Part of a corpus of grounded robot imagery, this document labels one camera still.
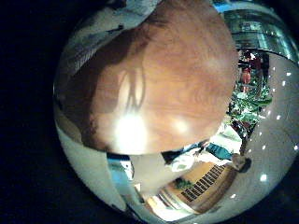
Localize white piece of clothing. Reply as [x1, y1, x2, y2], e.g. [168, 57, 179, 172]
[60, 0, 163, 80]

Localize person in teal shirt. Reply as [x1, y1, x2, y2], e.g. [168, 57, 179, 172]
[205, 141, 252, 174]

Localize wooden slatted bench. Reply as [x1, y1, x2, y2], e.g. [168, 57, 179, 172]
[174, 161, 239, 214]

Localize green leafy plants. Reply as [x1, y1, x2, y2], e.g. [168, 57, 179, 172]
[228, 83, 274, 129]

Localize person in red top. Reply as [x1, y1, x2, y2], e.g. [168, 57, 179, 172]
[241, 66, 254, 93]

